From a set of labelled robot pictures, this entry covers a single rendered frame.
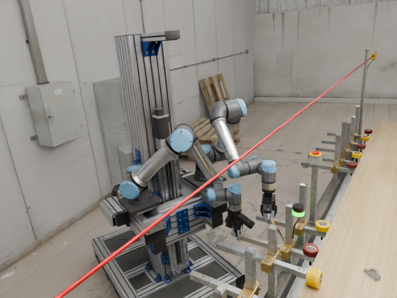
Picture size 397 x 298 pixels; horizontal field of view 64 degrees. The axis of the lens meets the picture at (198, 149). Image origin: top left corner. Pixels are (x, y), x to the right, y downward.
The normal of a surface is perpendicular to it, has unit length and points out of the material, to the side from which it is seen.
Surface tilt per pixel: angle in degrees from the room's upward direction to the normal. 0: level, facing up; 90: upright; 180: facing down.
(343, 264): 0
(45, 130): 90
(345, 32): 90
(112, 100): 90
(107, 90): 90
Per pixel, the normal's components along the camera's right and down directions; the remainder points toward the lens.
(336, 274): -0.07, -0.94
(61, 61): 0.89, 0.08
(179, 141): 0.04, 0.25
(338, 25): -0.45, 0.33
